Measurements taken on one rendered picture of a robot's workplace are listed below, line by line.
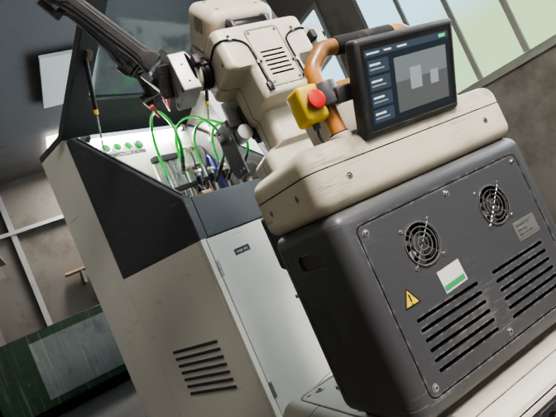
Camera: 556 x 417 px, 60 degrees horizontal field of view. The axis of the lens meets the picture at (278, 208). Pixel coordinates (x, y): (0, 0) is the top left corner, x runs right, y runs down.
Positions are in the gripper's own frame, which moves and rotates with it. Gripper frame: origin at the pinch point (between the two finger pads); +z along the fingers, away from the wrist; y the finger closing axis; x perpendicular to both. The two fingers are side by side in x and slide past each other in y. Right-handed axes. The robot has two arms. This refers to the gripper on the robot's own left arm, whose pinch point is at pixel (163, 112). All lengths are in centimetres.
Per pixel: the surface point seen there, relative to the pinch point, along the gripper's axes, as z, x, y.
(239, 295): 46, 59, 20
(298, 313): 71, 64, 4
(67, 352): 252, -184, 144
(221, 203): 27.8, 32.6, 4.0
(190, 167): 52, -33, -7
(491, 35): 76, -5, -210
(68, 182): 25, -38, 46
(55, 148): 13, -50, 41
